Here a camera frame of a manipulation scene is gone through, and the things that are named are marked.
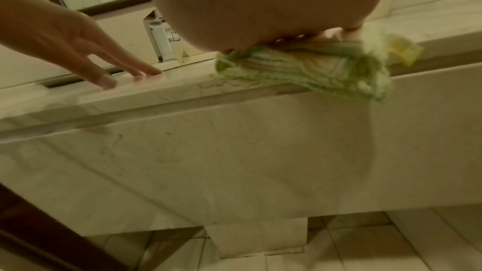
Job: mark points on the person's left hand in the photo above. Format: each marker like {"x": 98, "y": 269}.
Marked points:
{"x": 64, "y": 37}

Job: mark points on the person's right hand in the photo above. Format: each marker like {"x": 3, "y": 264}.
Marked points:
{"x": 263, "y": 2}

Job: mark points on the white green-edged cleaning cloth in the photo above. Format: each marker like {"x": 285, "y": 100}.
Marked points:
{"x": 301, "y": 64}

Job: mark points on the chrome faucet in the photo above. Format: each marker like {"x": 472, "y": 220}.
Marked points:
{"x": 162, "y": 43}

